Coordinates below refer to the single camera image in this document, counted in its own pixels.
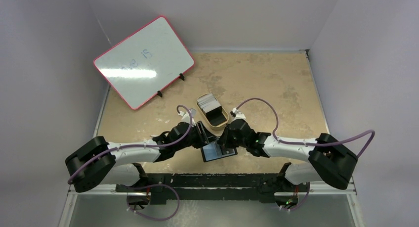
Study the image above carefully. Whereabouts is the pink framed whiteboard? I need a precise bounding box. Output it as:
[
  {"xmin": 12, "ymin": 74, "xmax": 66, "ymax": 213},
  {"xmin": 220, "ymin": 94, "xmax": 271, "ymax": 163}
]
[{"xmin": 93, "ymin": 16, "xmax": 195, "ymax": 110}]

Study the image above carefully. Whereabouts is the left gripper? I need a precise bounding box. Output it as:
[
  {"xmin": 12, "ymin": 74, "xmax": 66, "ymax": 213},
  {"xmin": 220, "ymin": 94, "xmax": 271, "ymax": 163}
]
[{"xmin": 174, "ymin": 121, "xmax": 218, "ymax": 152}]

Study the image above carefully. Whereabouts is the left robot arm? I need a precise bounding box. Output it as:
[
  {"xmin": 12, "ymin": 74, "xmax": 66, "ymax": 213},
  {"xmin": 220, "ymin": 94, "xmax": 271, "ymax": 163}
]
[{"xmin": 65, "ymin": 122, "xmax": 218, "ymax": 192}]

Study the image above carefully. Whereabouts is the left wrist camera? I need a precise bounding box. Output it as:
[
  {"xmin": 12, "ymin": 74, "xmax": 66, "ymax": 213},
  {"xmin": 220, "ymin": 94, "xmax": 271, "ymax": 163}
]
[{"xmin": 178, "ymin": 108, "xmax": 196, "ymax": 126}]

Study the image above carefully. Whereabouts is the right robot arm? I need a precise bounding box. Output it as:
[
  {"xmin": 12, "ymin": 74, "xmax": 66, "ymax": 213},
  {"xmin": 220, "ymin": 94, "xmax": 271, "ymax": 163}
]
[{"xmin": 217, "ymin": 119, "xmax": 358, "ymax": 191}]

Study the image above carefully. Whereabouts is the beige plastic tray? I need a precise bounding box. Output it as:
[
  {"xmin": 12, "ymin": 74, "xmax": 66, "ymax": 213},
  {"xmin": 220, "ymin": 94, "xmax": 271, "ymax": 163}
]
[{"xmin": 196, "ymin": 93, "xmax": 229, "ymax": 130}]

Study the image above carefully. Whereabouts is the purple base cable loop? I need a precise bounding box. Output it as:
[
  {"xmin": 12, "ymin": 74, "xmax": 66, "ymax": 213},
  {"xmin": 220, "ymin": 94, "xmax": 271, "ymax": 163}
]
[{"xmin": 126, "ymin": 182, "xmax": 182, "ymax": 222}]

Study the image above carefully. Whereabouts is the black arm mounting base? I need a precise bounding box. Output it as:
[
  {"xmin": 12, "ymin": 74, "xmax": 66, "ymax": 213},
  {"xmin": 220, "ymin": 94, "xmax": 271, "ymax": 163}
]
[{"xmin": 116, "ymin": 163, "xmax": 309, "ymax": 207}]

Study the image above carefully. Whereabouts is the stack of credit cards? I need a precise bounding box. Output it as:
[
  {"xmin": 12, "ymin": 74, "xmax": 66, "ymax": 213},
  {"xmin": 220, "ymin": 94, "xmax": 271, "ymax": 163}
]
[{"xmin": 197, "ymin": 93, "xmax": 221, "ymax": 112}]

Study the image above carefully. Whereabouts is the black leather card holder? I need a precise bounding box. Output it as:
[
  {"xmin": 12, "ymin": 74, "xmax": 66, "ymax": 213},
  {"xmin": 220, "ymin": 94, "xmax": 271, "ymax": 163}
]
[{"xmin": 200, "ymin": 141, "xmax": 238, "ymax": 162}]

